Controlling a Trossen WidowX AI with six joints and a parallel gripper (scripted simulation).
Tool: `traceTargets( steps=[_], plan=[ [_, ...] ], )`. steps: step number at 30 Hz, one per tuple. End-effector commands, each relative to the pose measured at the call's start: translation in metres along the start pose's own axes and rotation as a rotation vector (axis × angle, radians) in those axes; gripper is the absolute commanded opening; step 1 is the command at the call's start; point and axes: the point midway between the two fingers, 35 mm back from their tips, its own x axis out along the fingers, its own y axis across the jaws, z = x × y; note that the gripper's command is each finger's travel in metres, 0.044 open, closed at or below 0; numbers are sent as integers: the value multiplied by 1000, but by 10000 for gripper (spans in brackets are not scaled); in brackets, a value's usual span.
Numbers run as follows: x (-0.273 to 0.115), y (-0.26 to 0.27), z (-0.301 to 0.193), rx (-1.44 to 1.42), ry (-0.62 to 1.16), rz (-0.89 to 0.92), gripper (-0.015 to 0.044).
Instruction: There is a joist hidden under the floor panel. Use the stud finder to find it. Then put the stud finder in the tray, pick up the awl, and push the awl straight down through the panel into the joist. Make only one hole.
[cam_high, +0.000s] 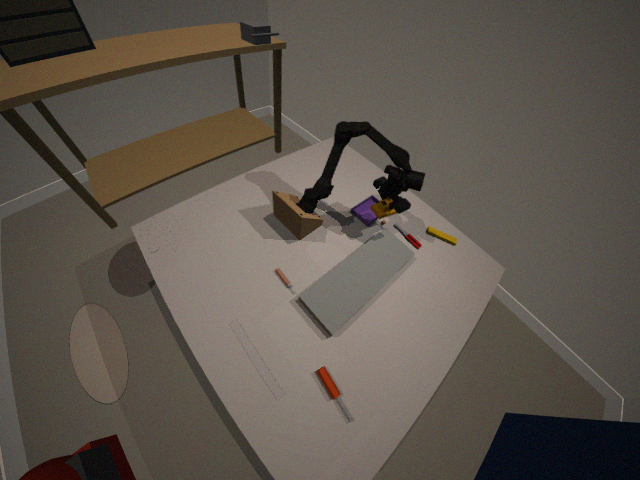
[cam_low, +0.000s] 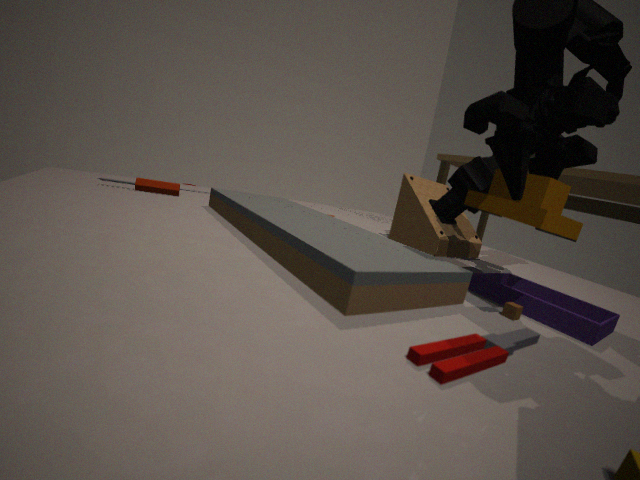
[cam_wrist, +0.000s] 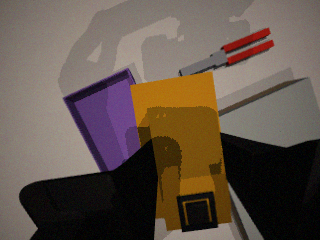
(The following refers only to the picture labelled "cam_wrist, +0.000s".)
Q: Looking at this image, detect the orange rectangular block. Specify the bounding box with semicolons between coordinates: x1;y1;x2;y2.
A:
130;71;232;232

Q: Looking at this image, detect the grey panel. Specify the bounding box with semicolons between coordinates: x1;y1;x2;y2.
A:
218;77;320;240

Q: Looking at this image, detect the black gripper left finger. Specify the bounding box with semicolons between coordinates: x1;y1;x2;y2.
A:
19;139;158;240

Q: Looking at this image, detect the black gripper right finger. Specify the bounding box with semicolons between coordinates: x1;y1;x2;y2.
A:
220;132;320;240

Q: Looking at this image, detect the purple rectangular tray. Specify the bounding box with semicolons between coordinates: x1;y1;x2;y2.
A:
63;68;140;172

